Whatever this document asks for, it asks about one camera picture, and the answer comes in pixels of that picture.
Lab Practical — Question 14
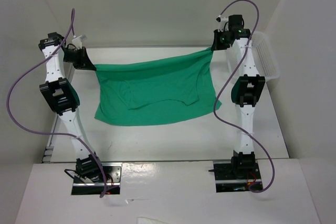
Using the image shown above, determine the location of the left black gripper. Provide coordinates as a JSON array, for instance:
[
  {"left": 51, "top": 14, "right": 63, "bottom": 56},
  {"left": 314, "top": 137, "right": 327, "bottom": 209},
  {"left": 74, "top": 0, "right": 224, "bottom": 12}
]
[{"left": 62, "top": 46, "right": 96, "bottom": 71}]

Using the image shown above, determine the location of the green tank top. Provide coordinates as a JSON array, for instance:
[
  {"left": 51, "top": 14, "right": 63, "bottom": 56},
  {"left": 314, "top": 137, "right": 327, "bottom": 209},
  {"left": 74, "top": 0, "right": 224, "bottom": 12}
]
[{"left": 95, "top": 48, "right": 221, "bottom": 126}]

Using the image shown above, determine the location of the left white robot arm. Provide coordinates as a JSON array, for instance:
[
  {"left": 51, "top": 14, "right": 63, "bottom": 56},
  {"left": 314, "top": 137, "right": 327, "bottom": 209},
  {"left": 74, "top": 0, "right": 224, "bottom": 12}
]
[{"left": 38, "top": 32, "right": 104, "bottom": 182}]

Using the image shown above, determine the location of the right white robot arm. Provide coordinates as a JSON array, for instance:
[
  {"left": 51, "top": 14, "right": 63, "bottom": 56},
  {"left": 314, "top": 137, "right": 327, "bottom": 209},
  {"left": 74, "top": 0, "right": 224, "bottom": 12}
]
[{"left": 212, "top": 15, "right": 266, "bottom": 179}]

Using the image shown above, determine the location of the white plastic mesh basket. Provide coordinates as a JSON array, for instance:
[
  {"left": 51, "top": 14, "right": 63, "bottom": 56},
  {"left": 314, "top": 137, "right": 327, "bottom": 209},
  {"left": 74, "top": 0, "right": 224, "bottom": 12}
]
[{"left": 225, "top": 31, "right": 280, "bottom": 82}]

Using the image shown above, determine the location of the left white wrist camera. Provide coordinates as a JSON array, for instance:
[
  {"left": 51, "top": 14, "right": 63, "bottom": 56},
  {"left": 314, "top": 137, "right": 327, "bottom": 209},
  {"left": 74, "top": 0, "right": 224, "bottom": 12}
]
[{"left": 71, "top": 35, "right": 87, "bottom": 49}]

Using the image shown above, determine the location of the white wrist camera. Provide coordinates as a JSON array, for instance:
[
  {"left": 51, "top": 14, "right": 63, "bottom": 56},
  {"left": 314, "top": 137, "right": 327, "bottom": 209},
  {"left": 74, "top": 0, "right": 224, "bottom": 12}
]
[
  {"left": 216, "top": 15, "right": 228, "bottom": 32},
  {"left": 71, "top": 35, "right": 87, "bottom": 49}
]

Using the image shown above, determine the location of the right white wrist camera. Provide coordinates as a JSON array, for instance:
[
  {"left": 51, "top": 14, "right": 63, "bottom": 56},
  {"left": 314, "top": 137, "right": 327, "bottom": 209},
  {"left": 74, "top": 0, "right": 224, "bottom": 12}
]
[{"left": 216, "top": 15, "right": 228, "bottom": 32}]

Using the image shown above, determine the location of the aluminium table edge rail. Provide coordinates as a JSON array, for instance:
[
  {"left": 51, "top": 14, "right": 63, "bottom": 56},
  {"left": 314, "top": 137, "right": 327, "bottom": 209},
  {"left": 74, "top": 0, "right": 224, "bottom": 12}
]
[{"left": 41, "top": 47, "right": 82, "bottom": 163}]

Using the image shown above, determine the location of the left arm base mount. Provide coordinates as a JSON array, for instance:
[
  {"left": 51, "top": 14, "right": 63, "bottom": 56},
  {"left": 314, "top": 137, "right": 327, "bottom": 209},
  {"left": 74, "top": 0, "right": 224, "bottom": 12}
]
[{"left": 64, "top": 163, "right": 122, "bottom": 196}]

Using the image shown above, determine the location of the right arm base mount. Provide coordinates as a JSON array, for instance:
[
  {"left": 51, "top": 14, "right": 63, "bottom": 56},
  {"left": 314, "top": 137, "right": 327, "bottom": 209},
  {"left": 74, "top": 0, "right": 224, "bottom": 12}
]
[{"left": 208, "top": 162, "right": 263, "bottom": 193}]

